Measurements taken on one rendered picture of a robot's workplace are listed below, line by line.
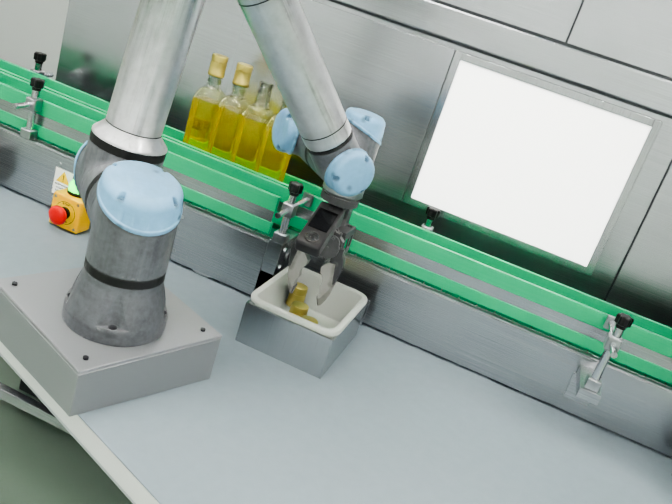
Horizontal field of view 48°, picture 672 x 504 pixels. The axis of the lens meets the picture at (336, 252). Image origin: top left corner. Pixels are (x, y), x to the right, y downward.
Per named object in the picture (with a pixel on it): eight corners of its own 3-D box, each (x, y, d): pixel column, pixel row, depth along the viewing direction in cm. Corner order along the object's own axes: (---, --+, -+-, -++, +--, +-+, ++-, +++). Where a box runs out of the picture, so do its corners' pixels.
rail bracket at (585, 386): (586, 401, 148) (636, 301, 140) (586, 442, 133) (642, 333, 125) (563, 391, 149) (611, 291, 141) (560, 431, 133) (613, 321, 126)
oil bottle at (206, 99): (206, 182, 170) (230, 90, 162) (194, 186, 164) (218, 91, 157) (185, 173, 171) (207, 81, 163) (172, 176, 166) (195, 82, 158)
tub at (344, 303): (357, 333, 152) (371, 295, 149) (321, 377, 131) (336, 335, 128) (281, 299, 155) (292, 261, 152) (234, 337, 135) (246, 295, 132)
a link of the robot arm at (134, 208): (91, 280, 102) (110, 189, 97) (76, 234, 112) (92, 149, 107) (177, 284, 108) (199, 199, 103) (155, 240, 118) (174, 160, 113)
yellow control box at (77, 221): (96, 229, 160) (102, 197, 157) (74, 237, 153) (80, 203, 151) (68, 216, 161) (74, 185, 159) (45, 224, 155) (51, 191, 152)
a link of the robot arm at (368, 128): (335, 101, 131) (375, 110, 136) (317, 160, 135) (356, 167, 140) (355, 115, 125) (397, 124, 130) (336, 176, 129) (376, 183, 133)
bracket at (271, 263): (293, 264, 158) (302, 234, 156) (276, 277, 150) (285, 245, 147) (278, 257, 159) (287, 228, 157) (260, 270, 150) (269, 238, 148)
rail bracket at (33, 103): (39, 142, 161) (50, 81, 157) (15, 146, 154) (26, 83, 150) (24, 135, 162) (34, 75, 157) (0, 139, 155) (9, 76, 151)
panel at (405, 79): (590, 272, 160) (662, 120, 149) (590, 276, 158) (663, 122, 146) (221, 126, 178) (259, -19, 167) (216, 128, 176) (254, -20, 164)
